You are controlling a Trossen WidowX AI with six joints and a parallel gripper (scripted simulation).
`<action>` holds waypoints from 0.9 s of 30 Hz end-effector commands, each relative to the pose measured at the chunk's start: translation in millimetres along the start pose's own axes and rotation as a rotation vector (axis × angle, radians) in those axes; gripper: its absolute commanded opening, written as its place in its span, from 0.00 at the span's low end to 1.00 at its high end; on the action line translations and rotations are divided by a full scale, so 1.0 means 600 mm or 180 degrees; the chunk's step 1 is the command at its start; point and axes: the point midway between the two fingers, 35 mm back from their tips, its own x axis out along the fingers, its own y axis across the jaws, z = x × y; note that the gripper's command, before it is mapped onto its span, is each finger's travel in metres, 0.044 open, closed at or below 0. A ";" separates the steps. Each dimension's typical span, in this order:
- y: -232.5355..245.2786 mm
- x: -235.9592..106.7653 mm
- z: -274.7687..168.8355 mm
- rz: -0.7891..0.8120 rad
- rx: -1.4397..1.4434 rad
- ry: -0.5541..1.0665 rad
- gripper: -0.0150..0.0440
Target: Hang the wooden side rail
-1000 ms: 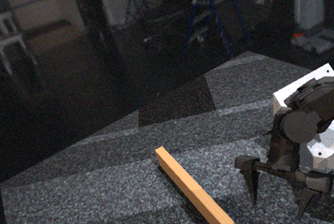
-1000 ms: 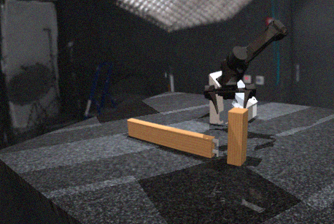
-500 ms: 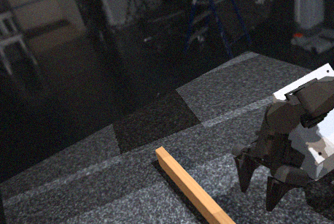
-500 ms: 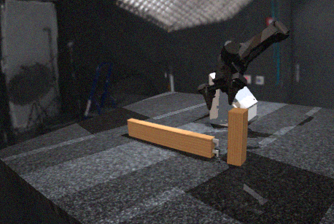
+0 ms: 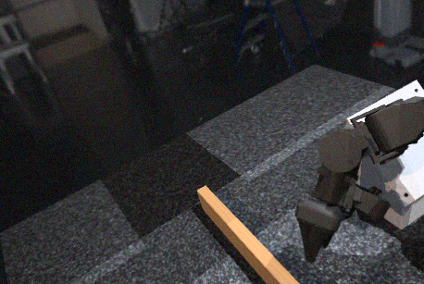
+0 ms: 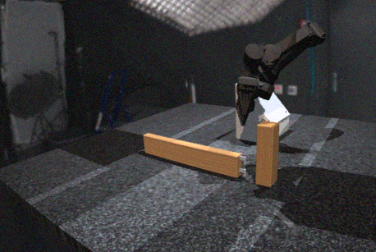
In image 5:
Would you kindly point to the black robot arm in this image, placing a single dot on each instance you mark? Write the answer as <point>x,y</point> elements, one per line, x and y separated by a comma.
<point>388,128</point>

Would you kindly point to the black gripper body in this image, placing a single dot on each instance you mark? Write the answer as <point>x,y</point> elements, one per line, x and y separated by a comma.
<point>327,209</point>

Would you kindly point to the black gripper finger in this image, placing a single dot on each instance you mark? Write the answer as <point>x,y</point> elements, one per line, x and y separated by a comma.
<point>326,242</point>
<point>313,237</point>

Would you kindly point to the brown wooden board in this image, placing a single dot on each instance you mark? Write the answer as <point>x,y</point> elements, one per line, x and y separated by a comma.
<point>252,250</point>

